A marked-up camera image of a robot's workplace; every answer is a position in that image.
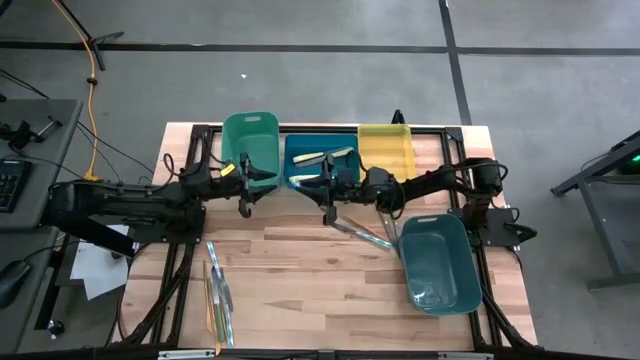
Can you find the blue plastic tray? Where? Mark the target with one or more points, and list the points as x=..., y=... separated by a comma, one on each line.
x=320, y=141

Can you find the white papers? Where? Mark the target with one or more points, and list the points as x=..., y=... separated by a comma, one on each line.
x=95, y=270

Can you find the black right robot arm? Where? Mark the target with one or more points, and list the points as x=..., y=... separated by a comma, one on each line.
x=430, y=182

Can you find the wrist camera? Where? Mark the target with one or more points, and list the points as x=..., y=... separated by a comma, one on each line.
x=381, y=182
x=207, y=182

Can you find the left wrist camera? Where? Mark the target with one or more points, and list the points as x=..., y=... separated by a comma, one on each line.
x=207, y=182

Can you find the black tripod stand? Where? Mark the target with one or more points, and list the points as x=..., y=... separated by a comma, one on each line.
x=107, y=36

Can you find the yellow tag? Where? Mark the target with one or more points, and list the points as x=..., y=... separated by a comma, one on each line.
x=228, y=170

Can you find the dark teal plastic bin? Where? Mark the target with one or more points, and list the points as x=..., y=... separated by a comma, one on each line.
x=440, y=260

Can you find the yellow plastic tray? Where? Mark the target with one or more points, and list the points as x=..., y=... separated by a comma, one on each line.
x=387, y=150

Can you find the silver aluminium extrusion bar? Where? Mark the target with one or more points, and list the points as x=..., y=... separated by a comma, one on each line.
x=465, y=356
x=185, y=355

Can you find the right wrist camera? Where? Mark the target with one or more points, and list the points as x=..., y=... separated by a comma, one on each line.
x=381, y=182

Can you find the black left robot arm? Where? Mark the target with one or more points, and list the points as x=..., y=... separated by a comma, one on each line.
x=125, y=197

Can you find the green plastic bin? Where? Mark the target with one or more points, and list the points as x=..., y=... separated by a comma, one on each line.
x=250, y=140

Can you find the black computer mouse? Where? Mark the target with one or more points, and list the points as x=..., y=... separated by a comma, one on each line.
x=12, y=282

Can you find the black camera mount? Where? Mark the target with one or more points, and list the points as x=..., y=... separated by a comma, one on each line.
x=398, y=119

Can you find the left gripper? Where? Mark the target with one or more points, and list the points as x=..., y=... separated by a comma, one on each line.
x=245, y=210

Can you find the black keyboard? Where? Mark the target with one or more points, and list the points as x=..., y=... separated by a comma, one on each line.
x=12, y=185

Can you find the black aluminium table frame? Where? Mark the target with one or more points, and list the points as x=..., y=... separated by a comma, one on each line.
x=320, y=130

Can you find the black clamp device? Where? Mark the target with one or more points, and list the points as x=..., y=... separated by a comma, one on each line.
x=20, y=134

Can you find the grey desk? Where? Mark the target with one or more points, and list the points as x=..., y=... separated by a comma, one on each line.
x=30, y=320
x=55, y=165

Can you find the round black caster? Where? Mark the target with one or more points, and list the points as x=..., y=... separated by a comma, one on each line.
x=55, y=328

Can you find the utensils on wooden table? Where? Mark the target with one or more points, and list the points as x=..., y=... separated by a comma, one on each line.
x=220, y=325

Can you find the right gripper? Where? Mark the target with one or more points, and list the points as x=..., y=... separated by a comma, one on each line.
x=345, y=187

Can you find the grey side table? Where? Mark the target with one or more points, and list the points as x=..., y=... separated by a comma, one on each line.
x=605, y=235

